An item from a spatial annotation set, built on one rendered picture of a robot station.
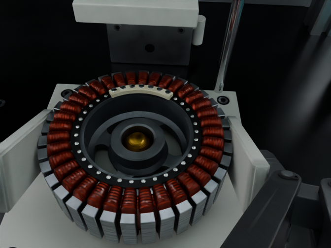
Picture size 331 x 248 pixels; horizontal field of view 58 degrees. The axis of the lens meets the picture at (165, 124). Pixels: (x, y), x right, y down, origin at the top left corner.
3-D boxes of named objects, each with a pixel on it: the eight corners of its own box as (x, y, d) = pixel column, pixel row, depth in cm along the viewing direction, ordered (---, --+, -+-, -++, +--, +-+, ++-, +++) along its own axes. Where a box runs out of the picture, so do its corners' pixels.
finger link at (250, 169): (253, 164, 13) (271, 165, 13) (225, 115, 20) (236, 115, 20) (245, 221, 14) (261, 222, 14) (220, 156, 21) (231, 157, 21)
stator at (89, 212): (232, 251, 16) (249, 224, 14) (28, 244, 16) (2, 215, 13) (215, 105, 24) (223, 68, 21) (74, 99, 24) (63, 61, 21)
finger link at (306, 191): (281, 201, 12) (357, 204, 12) (248, 148, 16) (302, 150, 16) (275, 232, 12) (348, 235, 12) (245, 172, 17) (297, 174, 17)
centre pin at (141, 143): (152, 175, 19) (152, 151, 17) (122, 174, 19) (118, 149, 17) (153, 151, 21) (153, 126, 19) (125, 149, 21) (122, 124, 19)
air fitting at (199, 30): (202, 49, 28) (206, 20, 26) (189, 49, 28) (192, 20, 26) (201, 43, 29) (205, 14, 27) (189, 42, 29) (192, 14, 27)
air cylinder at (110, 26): (188, 67, 29) (194, 13, 25) (111, 63, 29) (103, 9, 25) (187, 37, 32) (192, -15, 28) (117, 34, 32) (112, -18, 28)
